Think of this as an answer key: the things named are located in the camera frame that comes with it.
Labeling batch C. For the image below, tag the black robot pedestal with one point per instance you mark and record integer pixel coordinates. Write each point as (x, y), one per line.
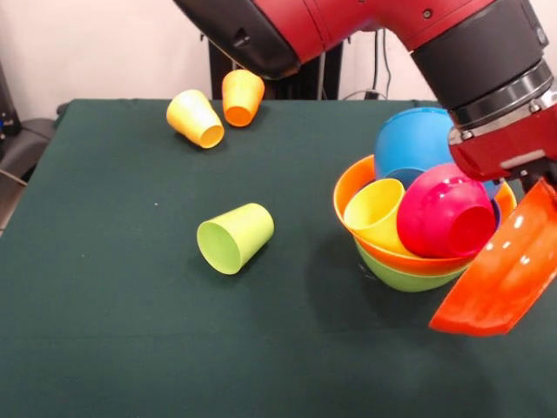
(330, 74)

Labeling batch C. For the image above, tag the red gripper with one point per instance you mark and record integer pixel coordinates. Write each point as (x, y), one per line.
(491, 148)

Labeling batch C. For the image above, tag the large orange bowl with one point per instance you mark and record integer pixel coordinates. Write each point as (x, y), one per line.
(413, 261)

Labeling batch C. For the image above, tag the small pink bowl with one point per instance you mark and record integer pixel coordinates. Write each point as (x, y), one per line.
(435, 217)

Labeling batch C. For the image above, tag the red bowl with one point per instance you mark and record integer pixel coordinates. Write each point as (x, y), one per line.
(500, 278)

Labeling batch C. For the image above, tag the orange cup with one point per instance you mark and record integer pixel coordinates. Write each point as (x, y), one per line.
(241, 100)

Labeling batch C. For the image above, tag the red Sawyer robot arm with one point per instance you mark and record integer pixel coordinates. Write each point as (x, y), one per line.
(348, 17)

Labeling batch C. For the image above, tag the yellow cup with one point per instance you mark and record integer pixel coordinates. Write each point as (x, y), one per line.
(374, 209)
(185, 106)

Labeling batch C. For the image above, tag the yellow-orange cup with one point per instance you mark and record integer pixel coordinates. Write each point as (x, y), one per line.
(211, 135)

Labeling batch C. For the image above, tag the dark green tablecloth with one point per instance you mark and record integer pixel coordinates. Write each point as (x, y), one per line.
(174, 326)

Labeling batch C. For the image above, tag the green cup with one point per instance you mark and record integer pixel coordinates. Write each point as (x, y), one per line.
(230, 244)

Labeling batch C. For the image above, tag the black equipment box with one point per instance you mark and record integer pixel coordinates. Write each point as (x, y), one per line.
(6, 113)

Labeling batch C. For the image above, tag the green bowl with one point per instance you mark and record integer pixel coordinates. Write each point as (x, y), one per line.
(404, 278)

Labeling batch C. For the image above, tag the blue bowl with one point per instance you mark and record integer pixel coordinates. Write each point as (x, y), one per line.
(413, 139)

